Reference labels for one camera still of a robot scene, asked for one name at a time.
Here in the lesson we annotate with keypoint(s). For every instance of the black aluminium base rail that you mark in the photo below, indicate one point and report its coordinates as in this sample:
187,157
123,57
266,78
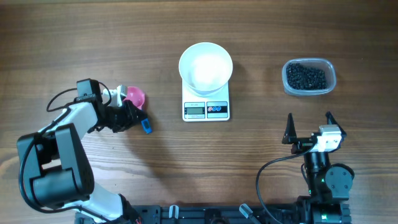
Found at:
282,213

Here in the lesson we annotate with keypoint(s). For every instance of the white round bowl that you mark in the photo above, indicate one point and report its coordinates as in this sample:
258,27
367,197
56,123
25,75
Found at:
205,67

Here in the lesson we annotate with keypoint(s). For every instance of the black beans pile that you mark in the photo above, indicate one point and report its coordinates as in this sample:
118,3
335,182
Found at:
305,78

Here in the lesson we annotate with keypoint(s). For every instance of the white digital kitchen scale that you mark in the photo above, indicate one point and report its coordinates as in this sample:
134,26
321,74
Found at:
205,108

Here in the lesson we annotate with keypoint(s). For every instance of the clear plastic container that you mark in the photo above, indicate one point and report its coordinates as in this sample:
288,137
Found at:
316,63

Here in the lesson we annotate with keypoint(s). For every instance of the pink scoop blue handle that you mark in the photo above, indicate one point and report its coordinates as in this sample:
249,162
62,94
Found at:
138,97

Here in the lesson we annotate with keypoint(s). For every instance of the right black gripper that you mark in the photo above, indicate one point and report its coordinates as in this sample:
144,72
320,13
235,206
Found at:
301,144

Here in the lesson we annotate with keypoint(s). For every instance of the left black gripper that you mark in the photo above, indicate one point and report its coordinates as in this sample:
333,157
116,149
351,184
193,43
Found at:
130,119

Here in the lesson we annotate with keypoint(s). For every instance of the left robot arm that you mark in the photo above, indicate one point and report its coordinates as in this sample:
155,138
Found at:
55,174

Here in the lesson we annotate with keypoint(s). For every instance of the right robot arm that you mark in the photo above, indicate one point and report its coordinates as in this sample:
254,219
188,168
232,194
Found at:
328,184

